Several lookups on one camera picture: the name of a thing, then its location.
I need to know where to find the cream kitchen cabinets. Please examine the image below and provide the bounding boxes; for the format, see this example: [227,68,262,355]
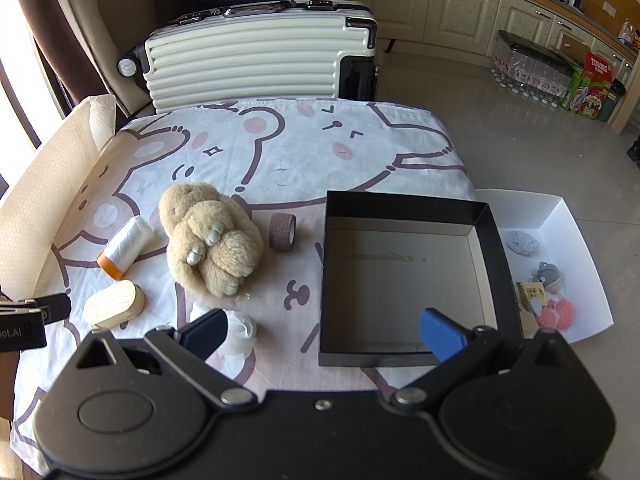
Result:
[347,0,640,136]

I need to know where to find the white ribbed suitcase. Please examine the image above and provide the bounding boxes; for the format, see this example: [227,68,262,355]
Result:
[117,0,379,114]

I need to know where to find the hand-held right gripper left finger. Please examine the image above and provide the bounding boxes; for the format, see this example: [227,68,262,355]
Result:
[75,308,258,407]

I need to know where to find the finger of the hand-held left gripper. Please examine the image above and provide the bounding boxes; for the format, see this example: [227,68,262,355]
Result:
[17,293,71,322]

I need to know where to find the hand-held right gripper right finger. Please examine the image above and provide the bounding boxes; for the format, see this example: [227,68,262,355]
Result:
[390,308,576,407]

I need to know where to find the pack of water bottles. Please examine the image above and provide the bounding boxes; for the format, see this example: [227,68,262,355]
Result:
[492,30,584,109]

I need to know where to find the cream leather chair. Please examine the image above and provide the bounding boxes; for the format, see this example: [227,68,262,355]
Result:
[42,0,157,117]

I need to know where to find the black cardboard box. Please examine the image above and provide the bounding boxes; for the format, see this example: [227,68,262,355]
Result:
[317,190,524,369]

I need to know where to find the brown bandage roll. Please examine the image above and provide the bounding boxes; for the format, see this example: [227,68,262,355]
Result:
[268,212,297,251]

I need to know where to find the grey knitted pouch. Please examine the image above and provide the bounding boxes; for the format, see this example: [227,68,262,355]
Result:
[505,229,542,259]

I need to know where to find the white cardboard tray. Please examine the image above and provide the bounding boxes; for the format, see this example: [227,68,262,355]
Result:
[472,188,615,346]

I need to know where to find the dark waste bin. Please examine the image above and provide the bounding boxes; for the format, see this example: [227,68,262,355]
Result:
[597,79,627,124]

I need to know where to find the small tan card box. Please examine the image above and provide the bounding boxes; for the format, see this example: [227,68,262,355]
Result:
[516,282,549,339]

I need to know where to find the cream honeycomb paper sheet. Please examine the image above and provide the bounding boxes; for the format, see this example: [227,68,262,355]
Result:
[0,105,103,302]

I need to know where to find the beige plush bunny toy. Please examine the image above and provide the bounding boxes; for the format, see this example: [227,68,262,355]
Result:
[158,181,264,297]

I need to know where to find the bear printed tablecloth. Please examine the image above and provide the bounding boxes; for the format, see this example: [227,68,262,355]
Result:
[10,96,477,476]

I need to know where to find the brown curtain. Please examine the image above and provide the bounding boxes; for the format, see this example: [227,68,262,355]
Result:
[12,0,119,117]

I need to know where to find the pink crochet flower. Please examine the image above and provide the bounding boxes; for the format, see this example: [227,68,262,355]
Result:
[537,297,575,330]

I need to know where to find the red green snack box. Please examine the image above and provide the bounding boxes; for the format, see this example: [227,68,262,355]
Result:
[562,51,617,120]

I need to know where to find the oval wooden box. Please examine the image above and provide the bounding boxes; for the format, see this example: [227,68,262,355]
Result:
[82,282,146,331]

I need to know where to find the plastic film roll orange tape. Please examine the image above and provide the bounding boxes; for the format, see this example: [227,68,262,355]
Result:
[96,216,155,281]

